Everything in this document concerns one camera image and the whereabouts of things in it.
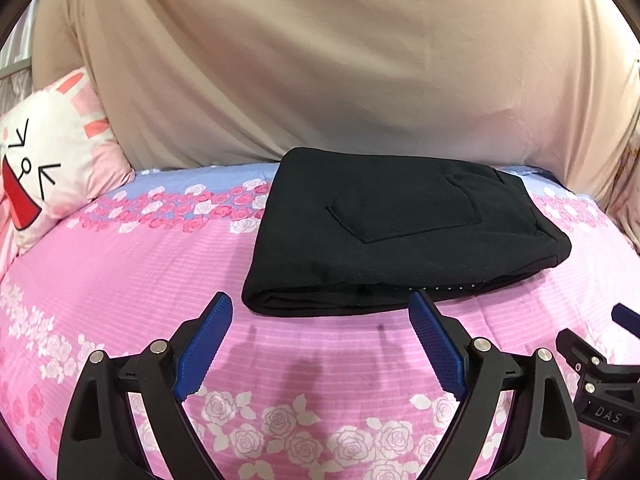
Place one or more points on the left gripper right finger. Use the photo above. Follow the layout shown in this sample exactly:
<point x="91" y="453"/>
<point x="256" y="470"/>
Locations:
<point x="541" y="439"/>

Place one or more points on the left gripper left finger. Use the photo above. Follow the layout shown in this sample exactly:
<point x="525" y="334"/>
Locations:
<point x="99" y="438"/>

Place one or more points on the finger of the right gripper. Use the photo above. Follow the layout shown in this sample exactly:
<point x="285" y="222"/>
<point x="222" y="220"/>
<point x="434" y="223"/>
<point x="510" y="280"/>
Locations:
<point x="626" y="318"/>
<point x="579" y="355"/>

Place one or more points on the black pants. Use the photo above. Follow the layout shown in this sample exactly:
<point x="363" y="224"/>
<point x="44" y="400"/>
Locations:
<point x="346" y="234"/>

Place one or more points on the pink rose bed sheet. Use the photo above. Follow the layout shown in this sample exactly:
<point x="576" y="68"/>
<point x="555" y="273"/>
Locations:
<point x="324" y="398"/>

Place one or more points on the beige fabric cover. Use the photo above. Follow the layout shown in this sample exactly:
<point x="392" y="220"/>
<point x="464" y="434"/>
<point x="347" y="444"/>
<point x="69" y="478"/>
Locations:
<point x="187" y="83"/>

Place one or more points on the bunny face pillow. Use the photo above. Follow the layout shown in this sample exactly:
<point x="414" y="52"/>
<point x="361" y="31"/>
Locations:
<point x="58" y="154"/>

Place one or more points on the silver curtain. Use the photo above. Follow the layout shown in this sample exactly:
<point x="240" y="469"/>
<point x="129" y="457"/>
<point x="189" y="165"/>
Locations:
<point x="16" y="61"/>

